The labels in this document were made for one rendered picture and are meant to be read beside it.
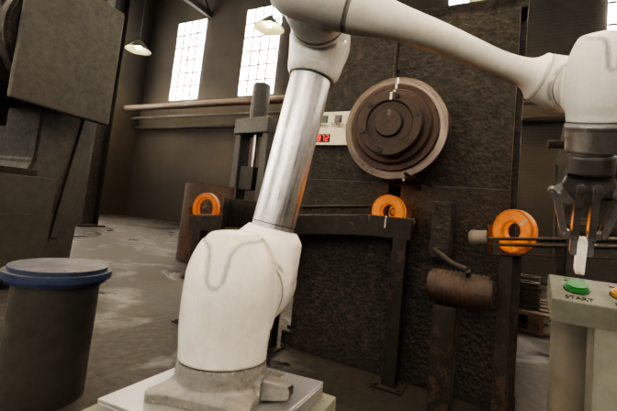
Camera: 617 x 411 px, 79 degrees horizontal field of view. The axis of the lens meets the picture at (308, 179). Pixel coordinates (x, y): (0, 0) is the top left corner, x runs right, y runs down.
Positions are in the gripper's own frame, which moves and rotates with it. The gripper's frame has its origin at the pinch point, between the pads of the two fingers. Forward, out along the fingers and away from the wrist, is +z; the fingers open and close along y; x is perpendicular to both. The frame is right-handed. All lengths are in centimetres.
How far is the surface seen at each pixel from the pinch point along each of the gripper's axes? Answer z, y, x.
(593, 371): 19.5, -2.7, 8.0
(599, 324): 11.1, -3.1, 5.5
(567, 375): 30.0, -0.6, -3.2
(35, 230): 46, 297, -38
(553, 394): 35.9, 1.7, -3.5
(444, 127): -17, 39, -84
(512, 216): 12, 11, -58
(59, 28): -93, 318, -93
